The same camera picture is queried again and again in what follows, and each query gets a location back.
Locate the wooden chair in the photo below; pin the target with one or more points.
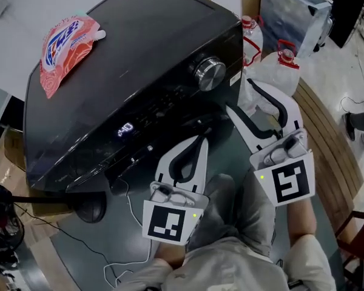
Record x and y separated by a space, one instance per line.
358 238

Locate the black washing machine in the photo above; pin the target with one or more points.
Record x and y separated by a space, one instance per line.
133 71

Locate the pink detergent pouch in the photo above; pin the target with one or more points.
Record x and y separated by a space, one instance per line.
63 53

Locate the silver suitcase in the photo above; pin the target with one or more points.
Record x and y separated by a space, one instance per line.
323 33

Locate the black cabinet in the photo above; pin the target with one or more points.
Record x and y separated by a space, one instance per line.
347 14

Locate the person's left forearm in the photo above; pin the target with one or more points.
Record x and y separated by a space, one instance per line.
170 252

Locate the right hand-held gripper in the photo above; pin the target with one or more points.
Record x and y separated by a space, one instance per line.
291 180

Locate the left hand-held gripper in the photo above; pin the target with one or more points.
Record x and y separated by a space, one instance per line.
167 220

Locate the person's right forearm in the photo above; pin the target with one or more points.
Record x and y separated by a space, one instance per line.
301 220

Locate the brown cardboard box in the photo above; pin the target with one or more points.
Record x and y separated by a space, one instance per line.
9 168

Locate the clear water jug red cap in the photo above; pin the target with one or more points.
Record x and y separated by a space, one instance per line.
258 105
251 32
283 71

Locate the brushed silver metal control knob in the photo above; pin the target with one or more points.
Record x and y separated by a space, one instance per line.
210 73

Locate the person's white shirt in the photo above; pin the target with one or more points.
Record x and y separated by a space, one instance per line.
230 265

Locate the person's grey trousers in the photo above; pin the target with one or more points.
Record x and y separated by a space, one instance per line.
242 211

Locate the grey plastic storage bag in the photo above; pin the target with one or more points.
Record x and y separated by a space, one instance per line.
291 14

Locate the wooden slat bench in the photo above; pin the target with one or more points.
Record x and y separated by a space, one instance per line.
330 150

